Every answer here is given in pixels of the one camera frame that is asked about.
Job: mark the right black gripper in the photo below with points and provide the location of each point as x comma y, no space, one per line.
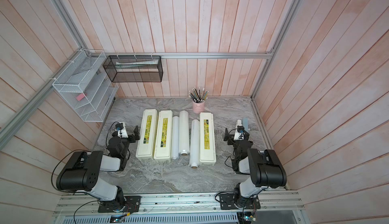
230,138

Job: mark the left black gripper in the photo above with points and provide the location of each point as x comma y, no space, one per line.
131,136

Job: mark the thick plastic wrap roll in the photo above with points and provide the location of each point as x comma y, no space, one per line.
184,145

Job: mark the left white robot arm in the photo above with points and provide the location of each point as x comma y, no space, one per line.
81,172

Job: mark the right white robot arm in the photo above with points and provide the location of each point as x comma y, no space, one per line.
264,169

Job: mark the thin plastic wrap roll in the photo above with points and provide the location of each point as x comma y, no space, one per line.
175,138

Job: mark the small white case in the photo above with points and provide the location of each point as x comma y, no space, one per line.
239,123

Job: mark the far left cream dispenser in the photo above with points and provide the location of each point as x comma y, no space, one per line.
148,131

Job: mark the cream dispenser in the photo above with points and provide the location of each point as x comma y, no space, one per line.
148,131
163,145

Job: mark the blue stapler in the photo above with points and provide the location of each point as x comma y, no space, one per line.
245,124

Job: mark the pink pencil cup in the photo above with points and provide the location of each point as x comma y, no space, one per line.
198,107

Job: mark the bundle of pencils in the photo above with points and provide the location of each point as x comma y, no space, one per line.
198,95

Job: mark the pink eraser block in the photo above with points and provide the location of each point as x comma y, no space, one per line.
81,96

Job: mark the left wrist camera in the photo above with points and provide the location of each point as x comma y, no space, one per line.
120,130

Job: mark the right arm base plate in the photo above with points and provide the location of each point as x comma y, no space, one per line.
230,201

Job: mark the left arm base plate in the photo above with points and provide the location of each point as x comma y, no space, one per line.
128,204

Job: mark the black wire basket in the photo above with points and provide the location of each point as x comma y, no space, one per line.
134,68

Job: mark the white wire shelf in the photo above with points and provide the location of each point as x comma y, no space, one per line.
82,75

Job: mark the aluminium front rail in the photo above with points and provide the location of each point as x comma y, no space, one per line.
268,200

